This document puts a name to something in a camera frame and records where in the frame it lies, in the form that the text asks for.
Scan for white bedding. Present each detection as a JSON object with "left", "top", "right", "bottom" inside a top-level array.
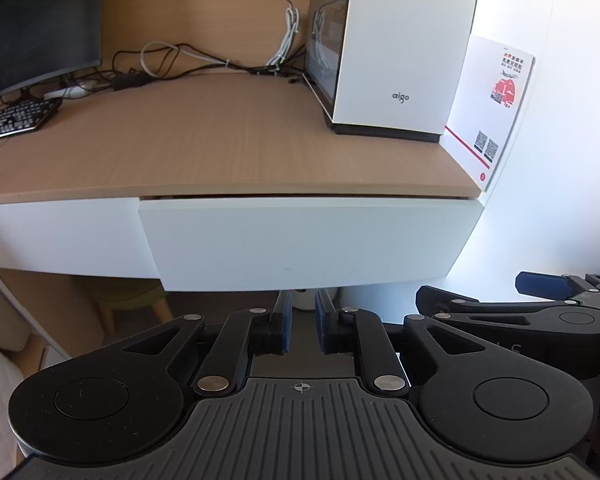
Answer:
[{"left": 0, "top": 335, "right": 46, "bottom": 480}]

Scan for white narrow desk drawer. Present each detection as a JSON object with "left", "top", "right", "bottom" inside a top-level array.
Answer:
[{"left": 0, "top": 197, "right": 161, "bottom": 278}]

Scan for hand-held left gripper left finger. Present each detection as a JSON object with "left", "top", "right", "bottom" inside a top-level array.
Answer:
[{"left": 120, "top": 290, "right": 293, "bottom": 399}]

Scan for white red wall leaflet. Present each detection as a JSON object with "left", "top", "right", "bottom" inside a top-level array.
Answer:
[{"left": 442, "top": 35, "right": 536, "bottom": 192}]

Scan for white power strip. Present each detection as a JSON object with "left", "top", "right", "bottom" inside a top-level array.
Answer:
[{"left": 43, "top": 85, "right": 88, "bottom": 101}]

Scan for white wide desk drawer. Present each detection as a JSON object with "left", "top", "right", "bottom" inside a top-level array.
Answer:
[{"left": 137, "top": 196, "right": 483, "bottom": 292}]

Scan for black cable tangle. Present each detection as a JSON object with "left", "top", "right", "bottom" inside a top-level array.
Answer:
[{"left": 65, "top": 49, "right": 306, "bottom": 92}]

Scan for white computer case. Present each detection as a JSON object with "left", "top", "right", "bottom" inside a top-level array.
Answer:
[{"left": 302, "top": 0, "right": 483, "bottom": 143}]

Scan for white looped cable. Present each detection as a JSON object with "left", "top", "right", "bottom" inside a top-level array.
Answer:
[{"left": 140, "top": 41, "right": 231, "bottom": 78}]

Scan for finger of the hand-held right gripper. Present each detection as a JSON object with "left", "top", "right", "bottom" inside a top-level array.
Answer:
[
  {"left": 515, "top": 271, "right": 588, "bottom": 302},
  {"left": 416, "top": 286, "right": 581, "bottom": 331}
]

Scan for black keyboard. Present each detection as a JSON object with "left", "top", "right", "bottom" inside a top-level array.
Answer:
[{"left": 0, "top": 98, "right": 63, "bottom": 145}]

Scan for white round bin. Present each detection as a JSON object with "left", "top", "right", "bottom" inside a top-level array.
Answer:
[{"left": 292, "top": 287, "right": 338, "bottom": 311}]

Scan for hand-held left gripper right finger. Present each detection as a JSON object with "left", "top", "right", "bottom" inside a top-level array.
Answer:
[{"left": 316, "top": 290, "right": 486, "bottom": 398}]

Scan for white hanging cable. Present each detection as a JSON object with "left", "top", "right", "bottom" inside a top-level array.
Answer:
[{"left": 252, "top": 0, "right": 302, "bottom": 67}]

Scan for black curved monitor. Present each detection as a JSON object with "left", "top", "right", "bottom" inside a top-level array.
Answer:
[{"left": 0, "top": 0, "right": 105, "bottom": 106}]

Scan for black power adapter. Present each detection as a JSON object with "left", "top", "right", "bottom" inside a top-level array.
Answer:
[{"left": 112, "top": 74, "right": 148, "bottom": 91}]

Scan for green wooden-legged stool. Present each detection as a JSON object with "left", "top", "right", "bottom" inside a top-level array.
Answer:
[{"left": 77, "top": 277, "right": 173, "bottom": 336}]

